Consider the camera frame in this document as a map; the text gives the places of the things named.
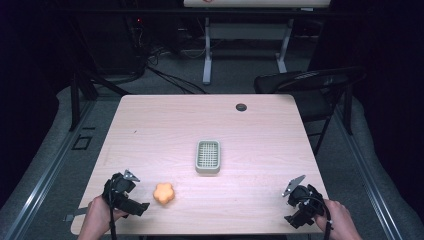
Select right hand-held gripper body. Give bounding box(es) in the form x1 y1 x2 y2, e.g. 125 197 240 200
283 183 326 230

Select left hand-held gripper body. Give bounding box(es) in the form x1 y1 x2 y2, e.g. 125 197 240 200
101 172 151 219

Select orange flower-shaped soap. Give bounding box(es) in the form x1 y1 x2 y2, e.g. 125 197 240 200
152 182 176 206

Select grey-green soap dish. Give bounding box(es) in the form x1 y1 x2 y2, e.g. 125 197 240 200
194 139 222 175

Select person's left hand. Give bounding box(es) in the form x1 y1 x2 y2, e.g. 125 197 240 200
83 194 129 236

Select person's right hand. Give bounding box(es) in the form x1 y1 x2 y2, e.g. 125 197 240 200
314 198 355 235

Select black folding chair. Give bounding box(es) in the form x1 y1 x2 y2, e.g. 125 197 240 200
253 65 367 156

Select black metal stand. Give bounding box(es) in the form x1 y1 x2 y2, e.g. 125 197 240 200
68 68 131 132

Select dark computer tower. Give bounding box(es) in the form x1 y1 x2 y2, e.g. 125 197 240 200
78 13 148 76

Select white desk with metal legs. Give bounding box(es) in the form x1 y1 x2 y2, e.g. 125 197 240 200
183 0 332 86

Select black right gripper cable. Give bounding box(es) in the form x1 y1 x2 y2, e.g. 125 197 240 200
299 195 335 240

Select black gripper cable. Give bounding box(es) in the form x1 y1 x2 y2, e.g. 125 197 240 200
299 195 335 240
107 188 118 240

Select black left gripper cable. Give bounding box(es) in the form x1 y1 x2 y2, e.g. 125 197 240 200
107 188 118 240

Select grey strap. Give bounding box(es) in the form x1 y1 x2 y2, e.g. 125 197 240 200
63 206 90 223

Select aluminium floor rail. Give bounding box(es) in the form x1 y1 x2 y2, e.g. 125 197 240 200
1 99 98 240
334 106 406 240

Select black floor cables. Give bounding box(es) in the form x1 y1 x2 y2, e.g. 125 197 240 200
145 49 208 95

